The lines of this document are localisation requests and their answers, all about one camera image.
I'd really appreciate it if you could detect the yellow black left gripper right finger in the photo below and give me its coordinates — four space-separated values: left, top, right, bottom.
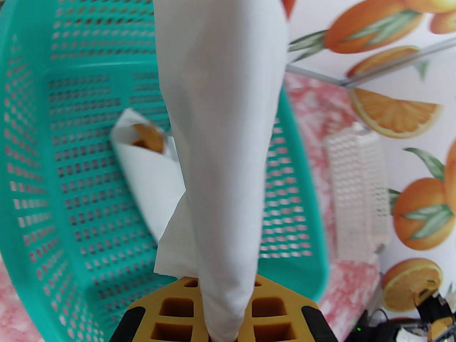
246 275 339 342

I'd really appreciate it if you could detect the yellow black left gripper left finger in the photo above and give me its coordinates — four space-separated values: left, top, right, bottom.
110 276 207 342

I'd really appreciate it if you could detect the white paper napkin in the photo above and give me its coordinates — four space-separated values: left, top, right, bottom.
152 0 290 341

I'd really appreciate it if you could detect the rolled napkin utensil bundle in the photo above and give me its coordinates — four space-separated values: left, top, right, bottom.
110 107 187 243

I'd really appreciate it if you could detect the white plastic basket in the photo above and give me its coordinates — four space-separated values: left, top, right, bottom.
326 121 390 259

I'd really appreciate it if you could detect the green plastic basket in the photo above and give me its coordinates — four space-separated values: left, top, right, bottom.
0 0 330 342

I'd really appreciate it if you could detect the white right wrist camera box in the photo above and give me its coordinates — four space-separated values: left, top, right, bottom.
399 326 428 342

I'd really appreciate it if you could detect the aluminium frame post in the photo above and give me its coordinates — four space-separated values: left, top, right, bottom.
340 36 456 88

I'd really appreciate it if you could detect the aluminium frame rear bar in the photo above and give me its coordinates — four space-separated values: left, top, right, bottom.
287 64 348 86

